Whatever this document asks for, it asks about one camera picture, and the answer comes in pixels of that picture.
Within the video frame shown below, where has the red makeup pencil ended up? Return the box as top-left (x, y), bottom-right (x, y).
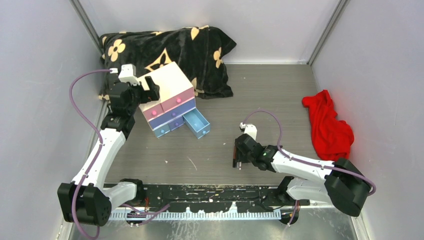
top-left (232, 147), bottom-right (238, 168)

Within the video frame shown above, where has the white drawer organizer box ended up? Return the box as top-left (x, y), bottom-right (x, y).
top-left (136, 61), bottom-right (197, 139)

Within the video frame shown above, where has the pink drawer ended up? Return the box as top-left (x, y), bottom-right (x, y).
top-left (161, 87), bottom-right (195, 112)
top-left (140, 104), bottom-right (164, 122)

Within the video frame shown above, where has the blue drawer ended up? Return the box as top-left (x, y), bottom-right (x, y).
top-left (183, 108), bottom-right (211, 139)
top-left (153, 123), bottom-right (171, 138)

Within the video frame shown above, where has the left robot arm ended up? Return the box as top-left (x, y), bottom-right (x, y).
top-left (57, 76), bottom-right (160, 227)

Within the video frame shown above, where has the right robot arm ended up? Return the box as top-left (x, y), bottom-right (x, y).
top-left (233, 133), bottom-right (376, 217)

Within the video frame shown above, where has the black floral plush blanket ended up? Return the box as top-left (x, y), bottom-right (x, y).
top-left (98, 25), bottom-right (237, 100)

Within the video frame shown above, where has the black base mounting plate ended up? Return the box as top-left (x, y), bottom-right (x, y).
top-left (126, 184), bottom-right (295, 213)

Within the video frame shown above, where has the red cloth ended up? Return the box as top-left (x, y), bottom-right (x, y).
top-left (301, 89), bottom-right (355, 162)

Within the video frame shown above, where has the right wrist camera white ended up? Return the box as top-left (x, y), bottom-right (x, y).
top-left (239, 122), bottom-right (258, 140)

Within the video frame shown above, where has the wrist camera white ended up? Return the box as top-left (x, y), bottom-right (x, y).
top-left (109, 63), bottom-right (140, 86)
top-left (239, 122), bottom-right (258, 140)

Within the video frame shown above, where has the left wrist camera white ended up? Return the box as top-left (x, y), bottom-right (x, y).
top-left (109, 63), bottom-right (140, 86)

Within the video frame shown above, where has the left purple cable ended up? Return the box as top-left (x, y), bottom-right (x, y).
top-left (68, 68), bottom-right (170, 240)

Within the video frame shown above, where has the purple cable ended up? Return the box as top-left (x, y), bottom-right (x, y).
top-left (68, 68), bottom-right (170, 240)
top-left (241, 109), bottom-right (377, 226)

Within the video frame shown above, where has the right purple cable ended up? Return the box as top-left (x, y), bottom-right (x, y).
top-left (241, 109), bottom-right (377, 226)

